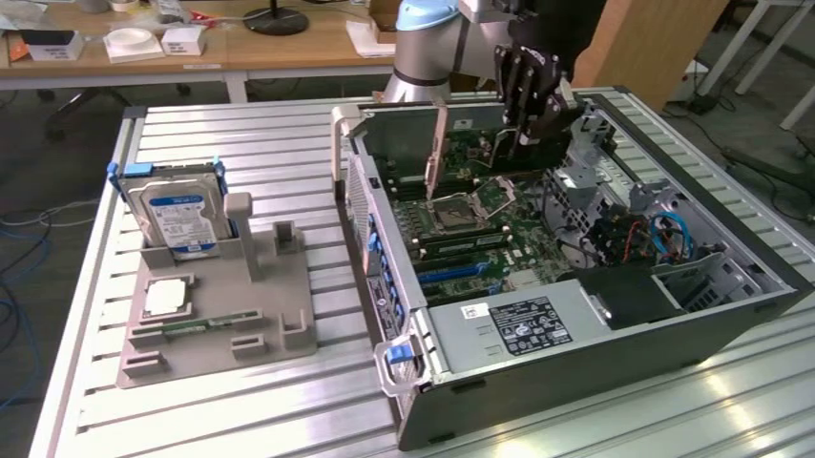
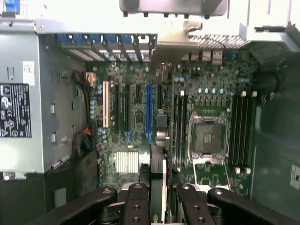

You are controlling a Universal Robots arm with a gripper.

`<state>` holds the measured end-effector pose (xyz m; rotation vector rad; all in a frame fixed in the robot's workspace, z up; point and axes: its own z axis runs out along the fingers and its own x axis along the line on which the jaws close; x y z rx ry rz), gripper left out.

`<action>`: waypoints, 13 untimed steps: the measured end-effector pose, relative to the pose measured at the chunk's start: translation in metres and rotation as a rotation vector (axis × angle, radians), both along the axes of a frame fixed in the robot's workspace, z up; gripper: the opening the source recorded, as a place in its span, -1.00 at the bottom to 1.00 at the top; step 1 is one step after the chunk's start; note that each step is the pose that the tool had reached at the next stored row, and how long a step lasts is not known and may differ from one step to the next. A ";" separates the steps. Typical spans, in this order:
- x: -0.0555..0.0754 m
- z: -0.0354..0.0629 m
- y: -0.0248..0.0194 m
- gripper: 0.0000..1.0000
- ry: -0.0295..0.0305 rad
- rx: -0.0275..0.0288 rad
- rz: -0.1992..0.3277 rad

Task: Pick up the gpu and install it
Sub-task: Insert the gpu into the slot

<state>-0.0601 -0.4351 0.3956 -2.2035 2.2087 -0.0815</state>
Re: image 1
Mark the metal socket cover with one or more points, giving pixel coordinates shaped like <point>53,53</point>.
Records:
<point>500,195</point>

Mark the black round monitor base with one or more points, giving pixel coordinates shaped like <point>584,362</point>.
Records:
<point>277,24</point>

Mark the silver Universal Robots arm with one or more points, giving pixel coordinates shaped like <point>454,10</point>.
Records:
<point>433,52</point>

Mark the white round object on desk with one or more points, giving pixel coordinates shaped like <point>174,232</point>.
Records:
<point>134,47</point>

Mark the black chassis switch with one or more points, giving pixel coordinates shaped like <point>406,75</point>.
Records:
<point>376,182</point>

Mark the wooden desk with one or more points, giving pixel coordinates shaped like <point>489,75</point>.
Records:
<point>256,52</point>

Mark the silver power supply unit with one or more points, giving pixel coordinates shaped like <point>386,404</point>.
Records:
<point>458,343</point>

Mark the wooden cabinet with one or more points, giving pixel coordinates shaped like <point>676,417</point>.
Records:
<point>637,47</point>

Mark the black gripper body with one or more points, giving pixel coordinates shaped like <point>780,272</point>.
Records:
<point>554,24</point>

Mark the blue slot clip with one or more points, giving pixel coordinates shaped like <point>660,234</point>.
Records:
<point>382,264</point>
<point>400,317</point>
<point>392,293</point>
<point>374,234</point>

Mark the CPU socket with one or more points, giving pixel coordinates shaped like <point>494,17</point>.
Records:
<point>456,212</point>

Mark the grey parts rack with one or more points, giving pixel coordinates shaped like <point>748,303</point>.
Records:
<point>217,343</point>

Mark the black stand base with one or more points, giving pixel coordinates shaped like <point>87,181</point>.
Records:
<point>770,164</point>

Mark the white box with black top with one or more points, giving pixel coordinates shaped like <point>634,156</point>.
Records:
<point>54,50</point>

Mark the installed black RAM stick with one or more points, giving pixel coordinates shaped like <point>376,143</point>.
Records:
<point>458,238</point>
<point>465,249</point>

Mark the black chair base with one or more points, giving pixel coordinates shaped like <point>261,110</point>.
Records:
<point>83,100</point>

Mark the clear plastic bag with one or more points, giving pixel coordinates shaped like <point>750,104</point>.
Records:
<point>173,12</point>

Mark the green RAM stick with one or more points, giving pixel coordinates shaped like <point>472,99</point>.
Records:
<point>192,326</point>

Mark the blue expansion slot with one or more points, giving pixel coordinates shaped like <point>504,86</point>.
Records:
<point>446,273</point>

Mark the graphics card with metal bracket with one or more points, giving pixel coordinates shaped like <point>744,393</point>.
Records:
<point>472,148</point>

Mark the small orange item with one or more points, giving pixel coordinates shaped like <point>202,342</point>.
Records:
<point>18,52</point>

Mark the metal disk bay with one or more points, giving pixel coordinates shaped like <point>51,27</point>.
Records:
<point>701,286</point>

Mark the black open PC case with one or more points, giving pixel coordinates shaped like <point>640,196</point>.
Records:
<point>573,381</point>

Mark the silver CPU chip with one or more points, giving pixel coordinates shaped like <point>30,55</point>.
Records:
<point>168,298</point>

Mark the small white labelled box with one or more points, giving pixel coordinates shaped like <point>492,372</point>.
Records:
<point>184,43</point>

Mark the green motherboard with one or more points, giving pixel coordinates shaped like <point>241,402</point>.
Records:
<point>516,253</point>

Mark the blue case latch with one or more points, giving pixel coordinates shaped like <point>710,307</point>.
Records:
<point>400,355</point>

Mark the metal drive cage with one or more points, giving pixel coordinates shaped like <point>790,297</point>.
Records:
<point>593,191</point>

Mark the white foam piece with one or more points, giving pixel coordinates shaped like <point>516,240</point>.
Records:
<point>373,40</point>

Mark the hard disk with blue bracket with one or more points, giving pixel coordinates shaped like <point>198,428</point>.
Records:
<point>173,224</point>

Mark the white table frame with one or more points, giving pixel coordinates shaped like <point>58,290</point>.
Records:
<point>733,47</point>

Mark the grey cup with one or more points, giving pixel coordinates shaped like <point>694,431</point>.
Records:
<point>94,6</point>

